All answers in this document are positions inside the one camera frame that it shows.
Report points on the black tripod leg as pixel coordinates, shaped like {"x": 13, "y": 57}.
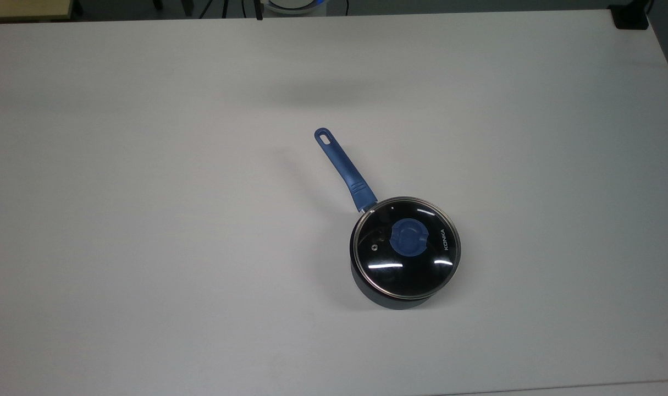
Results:
{"x": 258, "y": 11}

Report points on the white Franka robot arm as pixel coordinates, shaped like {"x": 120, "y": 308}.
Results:
{"x": 295, "y": 5}

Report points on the light wooden table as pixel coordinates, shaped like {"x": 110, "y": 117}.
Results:
{"x": 26, "y": 9}

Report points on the black table clamp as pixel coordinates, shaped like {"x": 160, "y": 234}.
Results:
{"x": 630, "y": 18}

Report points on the glass lid with blue knob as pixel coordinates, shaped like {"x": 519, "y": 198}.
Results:
{"x": 421, "y": 275}

